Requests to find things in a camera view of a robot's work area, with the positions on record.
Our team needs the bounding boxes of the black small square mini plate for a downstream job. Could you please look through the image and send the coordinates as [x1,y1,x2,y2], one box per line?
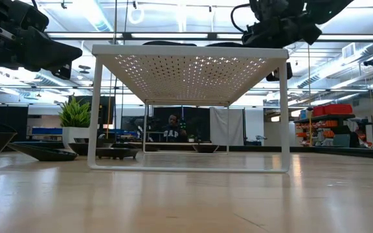
[95,147,141,161]

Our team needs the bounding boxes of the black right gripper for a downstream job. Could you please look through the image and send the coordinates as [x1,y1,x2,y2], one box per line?
[242,14,323,50]

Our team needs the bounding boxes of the white cloth sheet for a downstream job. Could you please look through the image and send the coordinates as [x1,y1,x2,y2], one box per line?
[209,107,245,146]

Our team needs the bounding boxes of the blue bins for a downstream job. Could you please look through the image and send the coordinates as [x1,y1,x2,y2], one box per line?
[30,126,63,136]

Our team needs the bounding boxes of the black monitor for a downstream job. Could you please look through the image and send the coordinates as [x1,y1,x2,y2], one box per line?
[68,95,116,130]

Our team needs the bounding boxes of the shelf with red bins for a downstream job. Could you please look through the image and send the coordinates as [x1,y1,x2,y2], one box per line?
[295,103,373,149]

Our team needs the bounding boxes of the white perforated shelf rack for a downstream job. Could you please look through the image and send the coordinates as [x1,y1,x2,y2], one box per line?
[87,44,290,174]

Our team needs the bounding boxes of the small green potted plant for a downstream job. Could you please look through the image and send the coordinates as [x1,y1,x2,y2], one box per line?
[58,94,91,150]

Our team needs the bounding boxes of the person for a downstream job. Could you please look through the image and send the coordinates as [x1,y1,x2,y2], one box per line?
[162,113,189,143]

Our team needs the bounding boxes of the black leaf-shaped mini plate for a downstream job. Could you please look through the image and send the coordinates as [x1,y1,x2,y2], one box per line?
[142,39,198,47]
[67,141,116,157]
[192,144,220,154]

